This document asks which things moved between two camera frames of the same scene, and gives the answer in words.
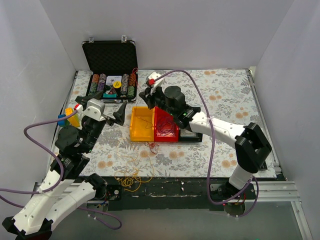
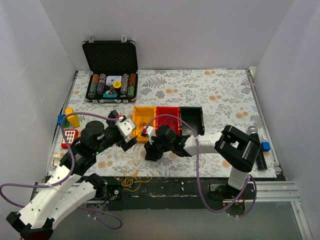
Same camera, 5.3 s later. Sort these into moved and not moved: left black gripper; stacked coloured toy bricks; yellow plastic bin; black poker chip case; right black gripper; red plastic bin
Moved: right black gripper; left black gripper
Not moved: yellow plastic bin; stacked coloured toy bricks; red plastic bin; black poker chip case
